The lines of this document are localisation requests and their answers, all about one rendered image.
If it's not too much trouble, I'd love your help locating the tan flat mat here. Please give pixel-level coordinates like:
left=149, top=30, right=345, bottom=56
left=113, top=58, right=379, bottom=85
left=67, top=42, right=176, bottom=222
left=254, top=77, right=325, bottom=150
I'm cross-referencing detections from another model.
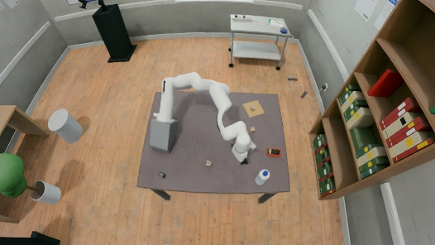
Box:
left=243, top=100, right=265, bottom=118

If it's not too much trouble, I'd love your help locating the orange pocket multimeter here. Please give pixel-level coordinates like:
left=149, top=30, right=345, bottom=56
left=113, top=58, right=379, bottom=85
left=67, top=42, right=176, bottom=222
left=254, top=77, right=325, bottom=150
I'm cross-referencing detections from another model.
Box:
left=266, top=148, right=281, bottom=157

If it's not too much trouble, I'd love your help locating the white plastic bottle with blue cap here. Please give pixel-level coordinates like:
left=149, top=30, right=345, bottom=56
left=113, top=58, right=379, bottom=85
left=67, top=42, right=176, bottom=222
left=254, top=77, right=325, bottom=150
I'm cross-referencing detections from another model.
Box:
left=256, top=170, right=270, bottom=185

